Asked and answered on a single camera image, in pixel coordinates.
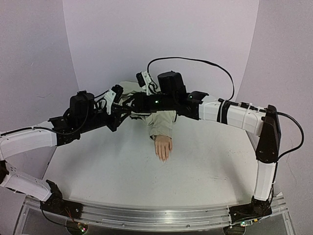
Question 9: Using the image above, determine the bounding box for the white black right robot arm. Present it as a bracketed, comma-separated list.
[131, 71, 281, 211]

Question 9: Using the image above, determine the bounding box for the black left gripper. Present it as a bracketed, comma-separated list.
[79, 105, 128, 134]

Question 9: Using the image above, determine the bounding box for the beige zip jacket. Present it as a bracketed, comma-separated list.
[118, 81, 176, 140]

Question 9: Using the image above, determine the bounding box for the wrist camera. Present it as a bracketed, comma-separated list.
[104, 84, 123, 115]
[136, 71, 157, 95]

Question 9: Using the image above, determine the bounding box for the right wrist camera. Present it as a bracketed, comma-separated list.
[136, 71, 157, 95]

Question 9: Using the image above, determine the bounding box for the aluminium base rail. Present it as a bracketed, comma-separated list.
[22, 195, 287, 230]

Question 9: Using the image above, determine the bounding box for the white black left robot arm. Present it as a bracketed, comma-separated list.
[0, 90, 131, 214]

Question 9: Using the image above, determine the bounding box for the black camera cable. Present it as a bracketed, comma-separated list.
[146, 57, 305, 159]

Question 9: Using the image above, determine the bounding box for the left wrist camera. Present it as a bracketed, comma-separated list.
[104, 84, 123, 115]

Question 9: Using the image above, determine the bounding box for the mannequin hand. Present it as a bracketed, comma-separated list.
[154, 135, 173, 163]

